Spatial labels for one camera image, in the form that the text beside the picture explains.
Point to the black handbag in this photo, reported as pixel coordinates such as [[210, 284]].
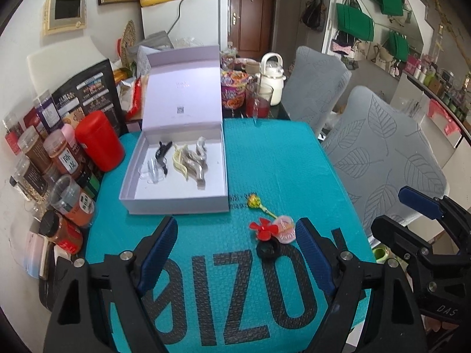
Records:
[[312, 13]]

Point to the woven straw mat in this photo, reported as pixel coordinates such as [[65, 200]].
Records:
[[129, 42]]

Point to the black snack bag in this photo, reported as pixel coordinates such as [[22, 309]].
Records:
[[95, 88]]

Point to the white gift box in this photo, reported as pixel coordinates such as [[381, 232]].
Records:
[[184, 92]]

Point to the cream hair claw clip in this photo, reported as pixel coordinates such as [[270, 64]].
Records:
[[180, 161]]

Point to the white fridge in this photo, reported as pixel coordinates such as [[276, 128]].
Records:
[[202, 22]]

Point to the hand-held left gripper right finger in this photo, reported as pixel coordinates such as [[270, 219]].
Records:
[[314, 261]]

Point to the teal bubble mailer mat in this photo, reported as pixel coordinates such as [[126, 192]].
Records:
[[276, 161]]

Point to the grey covered chair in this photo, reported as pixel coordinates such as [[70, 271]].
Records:
[[382, 154], [316, 84]]

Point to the row of spice jars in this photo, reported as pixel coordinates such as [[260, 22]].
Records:
[[62, 161]]

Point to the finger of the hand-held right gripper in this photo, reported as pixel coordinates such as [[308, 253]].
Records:
[[419, 202], [404, 242]]

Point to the instant noodle cup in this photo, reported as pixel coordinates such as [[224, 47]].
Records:
[[233, 90]]

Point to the black phone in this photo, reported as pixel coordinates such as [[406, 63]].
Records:
[[55, 283]]

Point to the beige ceramic mug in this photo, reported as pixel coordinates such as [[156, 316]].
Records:
[[253, 67]]

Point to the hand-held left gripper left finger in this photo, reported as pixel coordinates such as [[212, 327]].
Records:
[[158, 257]]

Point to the row of bottles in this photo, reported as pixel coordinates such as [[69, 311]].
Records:
[[438, 81]]

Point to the glass cup with red drink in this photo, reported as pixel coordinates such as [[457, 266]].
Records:
[[257, 106]]

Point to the red plastic canister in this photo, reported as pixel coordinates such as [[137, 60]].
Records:
[[99, 139]]

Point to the large green tote bag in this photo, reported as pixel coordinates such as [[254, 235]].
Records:
[[355, 22]]

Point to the pink box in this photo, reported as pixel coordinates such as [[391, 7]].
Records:
[[35, 255]]

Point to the pink plastic bag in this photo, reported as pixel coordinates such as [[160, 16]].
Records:
[[443, 114]]

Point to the red flower hair clip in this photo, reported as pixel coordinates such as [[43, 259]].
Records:
[[263, 230]]

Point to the red tissue pack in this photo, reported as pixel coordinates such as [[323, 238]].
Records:
[[137, 95]]

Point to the black hair claw clip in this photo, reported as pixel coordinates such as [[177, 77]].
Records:
[[162, 150]]

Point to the pink round hair clip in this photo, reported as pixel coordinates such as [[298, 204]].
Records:
[[285, 231]]

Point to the wall intercom panel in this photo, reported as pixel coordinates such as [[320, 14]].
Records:
[[66, 13]]

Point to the yellow flower hair pin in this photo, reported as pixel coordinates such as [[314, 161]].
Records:
[[254, 201]]

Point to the clear hair claw clip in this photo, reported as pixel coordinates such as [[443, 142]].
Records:
[[151, 171]]

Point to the white water kettle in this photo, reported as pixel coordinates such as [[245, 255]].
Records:
[[272, 77]]

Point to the brown door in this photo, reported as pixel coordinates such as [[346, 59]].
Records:
[[254, 18]]

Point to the white foam board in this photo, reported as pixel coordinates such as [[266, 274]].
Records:
[[62, 62]]

